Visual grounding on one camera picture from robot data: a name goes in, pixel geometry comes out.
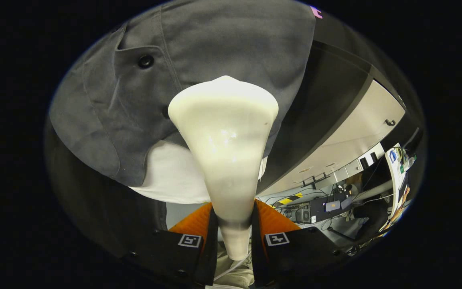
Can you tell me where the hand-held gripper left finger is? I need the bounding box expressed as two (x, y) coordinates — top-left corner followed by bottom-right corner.
(125, 202), (219, 287)

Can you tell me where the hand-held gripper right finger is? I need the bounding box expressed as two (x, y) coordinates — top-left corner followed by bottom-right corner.
(252, 199), (348, 287)

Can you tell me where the grey button shirt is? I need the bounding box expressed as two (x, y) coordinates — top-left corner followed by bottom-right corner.
(49, 0), (324, 187)

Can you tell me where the black electronics box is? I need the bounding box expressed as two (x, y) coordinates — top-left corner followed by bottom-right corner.
(285, 194), (360, 224)

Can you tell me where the white mannequin torso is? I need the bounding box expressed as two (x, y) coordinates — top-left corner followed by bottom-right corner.
(129, 140), (268, 204)

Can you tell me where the black office chair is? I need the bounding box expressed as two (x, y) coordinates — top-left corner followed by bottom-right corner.
(327, 199), (390, 245)

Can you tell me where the white office desk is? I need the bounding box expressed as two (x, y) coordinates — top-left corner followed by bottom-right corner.
(384, 144), (417, 226)

